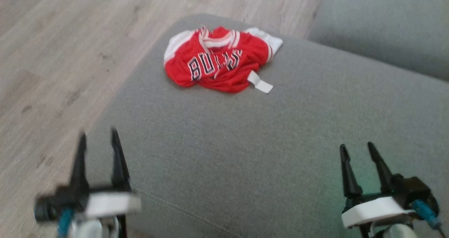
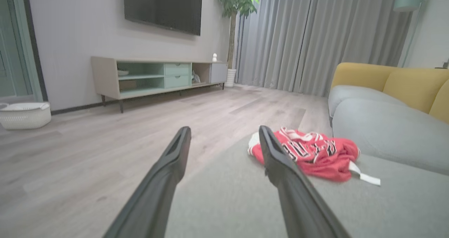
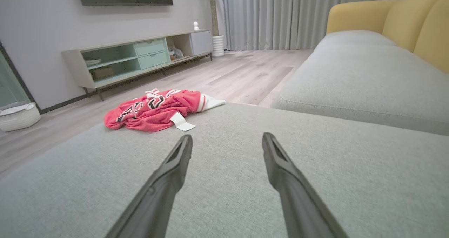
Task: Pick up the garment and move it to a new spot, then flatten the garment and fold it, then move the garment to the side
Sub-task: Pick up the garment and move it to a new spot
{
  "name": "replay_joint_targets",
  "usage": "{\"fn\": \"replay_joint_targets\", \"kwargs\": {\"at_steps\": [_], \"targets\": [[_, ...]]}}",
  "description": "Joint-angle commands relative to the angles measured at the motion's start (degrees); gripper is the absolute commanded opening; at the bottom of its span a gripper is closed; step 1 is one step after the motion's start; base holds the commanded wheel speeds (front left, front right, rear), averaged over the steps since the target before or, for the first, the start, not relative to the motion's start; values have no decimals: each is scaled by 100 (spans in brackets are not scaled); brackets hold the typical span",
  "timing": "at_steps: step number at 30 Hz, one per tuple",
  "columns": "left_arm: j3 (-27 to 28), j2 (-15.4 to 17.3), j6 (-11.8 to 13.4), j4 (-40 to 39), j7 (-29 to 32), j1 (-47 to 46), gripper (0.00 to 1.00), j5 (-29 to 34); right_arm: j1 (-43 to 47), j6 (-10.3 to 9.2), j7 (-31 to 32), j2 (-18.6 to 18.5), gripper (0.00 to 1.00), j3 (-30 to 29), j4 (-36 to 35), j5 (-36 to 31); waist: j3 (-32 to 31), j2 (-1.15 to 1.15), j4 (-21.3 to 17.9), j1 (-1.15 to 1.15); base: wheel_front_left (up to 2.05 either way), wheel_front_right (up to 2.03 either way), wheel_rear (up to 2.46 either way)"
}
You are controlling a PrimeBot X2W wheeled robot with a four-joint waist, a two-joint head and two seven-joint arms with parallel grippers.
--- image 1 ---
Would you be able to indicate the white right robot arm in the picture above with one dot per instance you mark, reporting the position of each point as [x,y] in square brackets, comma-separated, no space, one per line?
[396,231]

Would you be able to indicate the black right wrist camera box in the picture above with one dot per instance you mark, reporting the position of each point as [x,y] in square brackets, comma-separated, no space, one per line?
[415,192]

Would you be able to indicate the small grey sofa cushion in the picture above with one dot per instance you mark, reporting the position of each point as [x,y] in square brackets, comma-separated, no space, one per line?
[389,24]

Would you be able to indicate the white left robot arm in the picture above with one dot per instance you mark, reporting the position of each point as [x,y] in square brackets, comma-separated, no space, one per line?
[91,229]

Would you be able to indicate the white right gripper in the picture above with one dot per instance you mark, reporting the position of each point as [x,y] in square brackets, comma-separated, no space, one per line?
[375,210]

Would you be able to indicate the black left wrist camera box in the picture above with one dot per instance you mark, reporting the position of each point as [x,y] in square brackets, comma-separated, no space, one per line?
[58,203]

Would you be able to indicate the red white basketball jersey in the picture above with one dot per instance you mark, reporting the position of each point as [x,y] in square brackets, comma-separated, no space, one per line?
[217,61]

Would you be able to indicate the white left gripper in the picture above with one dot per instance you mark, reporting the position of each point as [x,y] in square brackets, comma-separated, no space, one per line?
[110,203]

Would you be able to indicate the large grey sofa seat cushion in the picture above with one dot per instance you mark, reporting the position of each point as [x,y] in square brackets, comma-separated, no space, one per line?
[280,143]

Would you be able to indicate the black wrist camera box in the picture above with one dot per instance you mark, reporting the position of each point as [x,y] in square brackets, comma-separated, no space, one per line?
[58,203]
[415,192]

